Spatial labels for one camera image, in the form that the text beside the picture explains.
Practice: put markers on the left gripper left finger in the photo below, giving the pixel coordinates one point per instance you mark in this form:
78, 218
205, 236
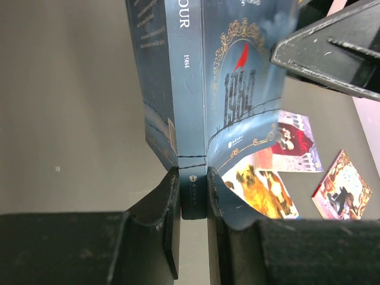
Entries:
136, 246

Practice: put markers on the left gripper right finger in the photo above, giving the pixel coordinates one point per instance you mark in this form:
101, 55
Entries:
246, 247

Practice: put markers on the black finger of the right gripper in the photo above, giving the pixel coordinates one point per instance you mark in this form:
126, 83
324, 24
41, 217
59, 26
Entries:
339, 51

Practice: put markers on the Why Do Dogs Bark book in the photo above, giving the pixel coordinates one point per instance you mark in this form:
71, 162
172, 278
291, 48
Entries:
256, 183

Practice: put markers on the red grey castle book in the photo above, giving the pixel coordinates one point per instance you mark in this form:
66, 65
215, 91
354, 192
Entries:
294, 150

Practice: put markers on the blue Nineteen Eighty-Four book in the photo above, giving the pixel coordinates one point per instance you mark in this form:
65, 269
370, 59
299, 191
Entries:
211, 94

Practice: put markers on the pink Taming of Shrew book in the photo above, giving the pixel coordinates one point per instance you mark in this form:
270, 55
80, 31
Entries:
342, 194

